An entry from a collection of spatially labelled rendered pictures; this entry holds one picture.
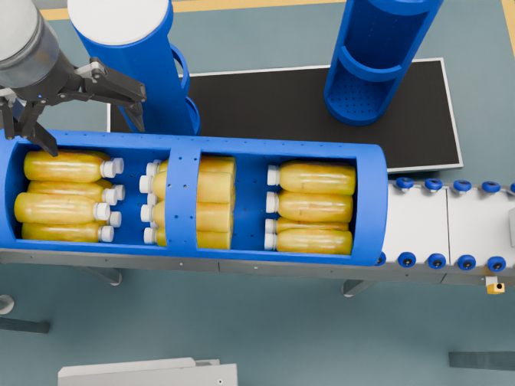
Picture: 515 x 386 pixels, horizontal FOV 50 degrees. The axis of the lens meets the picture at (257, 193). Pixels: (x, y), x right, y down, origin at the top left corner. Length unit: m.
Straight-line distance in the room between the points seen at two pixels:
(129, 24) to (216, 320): 1.28
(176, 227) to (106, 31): 0.65
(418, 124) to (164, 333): 1.39
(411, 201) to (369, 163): 0.34
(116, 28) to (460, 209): 1.04
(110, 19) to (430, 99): 1.47
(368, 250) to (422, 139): 1.30
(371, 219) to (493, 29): 1.96
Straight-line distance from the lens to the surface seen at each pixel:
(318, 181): 1.27
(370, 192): 1.18
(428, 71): 2.62
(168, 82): 1.83
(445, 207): 1.55
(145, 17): 1.61
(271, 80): 2.49
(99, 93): 0.76
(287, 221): 1.35
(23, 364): 2.53
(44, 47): 0.65
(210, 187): 1.21
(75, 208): 1.30
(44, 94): 0.70
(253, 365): 2.35
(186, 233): 1.20
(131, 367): 1.38
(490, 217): 1.58
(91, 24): 1.63
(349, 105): 2.45
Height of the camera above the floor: 2.34
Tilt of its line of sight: 74 degrees down
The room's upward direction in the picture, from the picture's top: straight up
